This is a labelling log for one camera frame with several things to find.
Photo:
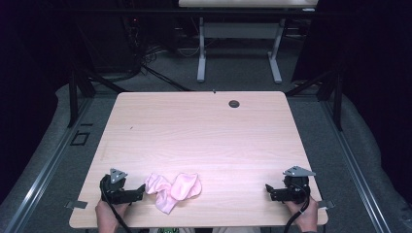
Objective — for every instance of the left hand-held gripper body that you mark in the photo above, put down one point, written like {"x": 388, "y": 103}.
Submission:
{"x": 120, "y": 193}

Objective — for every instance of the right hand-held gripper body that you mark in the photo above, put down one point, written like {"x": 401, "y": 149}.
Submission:
{"x": 293, "y": 191}

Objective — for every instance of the pink cloth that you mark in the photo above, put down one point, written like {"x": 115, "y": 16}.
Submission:
{"x": 175, "y": 189}

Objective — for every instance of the person's left hand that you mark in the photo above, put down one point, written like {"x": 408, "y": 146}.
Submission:
{"x": 107, "y": 215}

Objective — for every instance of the person's right hand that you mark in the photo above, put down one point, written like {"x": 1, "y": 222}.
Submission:
{"x": 306, "y": 216}

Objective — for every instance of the green patterned clothing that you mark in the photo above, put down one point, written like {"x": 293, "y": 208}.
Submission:
{"x": 168, "y": 230}

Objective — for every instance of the dark equipment rack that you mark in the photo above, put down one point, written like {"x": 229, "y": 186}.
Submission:
{"x": 133, "y": 42}

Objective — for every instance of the white-legged desk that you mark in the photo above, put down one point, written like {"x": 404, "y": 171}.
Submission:
{"x": 239, "y": 30}

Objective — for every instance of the grey metal table bracket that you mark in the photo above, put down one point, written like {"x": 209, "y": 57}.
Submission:
{"x": 326, "y": 204}
{"x": 76, "y": 204}

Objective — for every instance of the aluminium floor rail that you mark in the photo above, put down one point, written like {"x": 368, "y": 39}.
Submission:
{"x": 356, "y": 171}
{"x": 45, "y": 174}

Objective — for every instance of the black metal frame stand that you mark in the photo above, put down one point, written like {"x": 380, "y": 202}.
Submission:
{"x": 337, "y": 103}
{"x": 73, "y": 97}

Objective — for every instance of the black horizontal frame bar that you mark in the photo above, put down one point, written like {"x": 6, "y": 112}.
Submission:
{"x": 194, "y": 12}

